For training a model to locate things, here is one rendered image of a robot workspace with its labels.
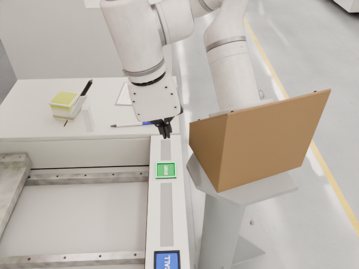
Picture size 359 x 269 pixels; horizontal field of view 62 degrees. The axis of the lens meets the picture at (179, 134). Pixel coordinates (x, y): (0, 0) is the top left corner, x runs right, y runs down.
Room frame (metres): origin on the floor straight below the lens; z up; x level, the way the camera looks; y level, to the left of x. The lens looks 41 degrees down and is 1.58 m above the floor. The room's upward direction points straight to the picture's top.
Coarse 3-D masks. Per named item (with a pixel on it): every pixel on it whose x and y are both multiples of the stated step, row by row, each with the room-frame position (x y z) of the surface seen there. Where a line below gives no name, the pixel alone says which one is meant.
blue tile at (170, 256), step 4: (156, 256) 0.31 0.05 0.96; (160, 256) 0.31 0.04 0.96; (164, 256) 0.31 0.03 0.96; (168, 256) 0.31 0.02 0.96; (172, 256) 0.31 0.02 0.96; (176, 256) 0.31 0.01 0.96; (156, 260) 0.30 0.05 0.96; (160, 260) 0.30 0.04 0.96; (164, 260) 0.30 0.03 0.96; (168, 260) 0.30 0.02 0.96; (172, 260) 0.30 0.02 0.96; (176, 260) 0.30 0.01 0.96; (156, 264) 0.29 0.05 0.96; (160, 264) 0.29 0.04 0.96; (164, 264) 0.29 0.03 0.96; (168, 264) 0.29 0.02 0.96; (172, 264) 0.29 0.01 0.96; (176, 264) 0.29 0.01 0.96; (156, 268) 0.28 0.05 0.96; (160, 268) 0.28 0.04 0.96; (164, 268) 0.28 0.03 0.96; (168, 268) 0.28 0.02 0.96; (172, 268) 0.28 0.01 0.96; (176, 268) 0.28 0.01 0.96
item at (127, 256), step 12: (108, 252) 0.37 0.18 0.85; (120, 252) 0.37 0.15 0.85; (132, 252) 0.37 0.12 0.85; (144, 252) 0.37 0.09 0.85; (0, 264) 0.34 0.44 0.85; (12, 264) 0.34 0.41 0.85; (24, 264) 0.34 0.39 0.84; (36, 264) 0.35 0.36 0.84; (48, 264) 0.35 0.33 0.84; (60, 264) 0.35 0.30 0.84; (72, 264) 0.35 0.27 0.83; (84, 264) 0.35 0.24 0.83; (96, 264) 0.35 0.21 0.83; (108, 264) 0.35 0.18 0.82; (120, 264) 0.35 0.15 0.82
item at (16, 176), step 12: (12, 168) 0.63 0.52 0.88; (24, 168) 0.63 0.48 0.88; (0, 180) 0.58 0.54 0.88; (12, 180) 0.58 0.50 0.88; (24, 180) 0.60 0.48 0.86; (0, 192) 0.54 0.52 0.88; (12, 192) 0.54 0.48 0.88; (0, 204) 0.50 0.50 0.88; (12, 204) 0.51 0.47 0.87; (0, 216) 0.46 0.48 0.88; (0, 228) 0.43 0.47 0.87
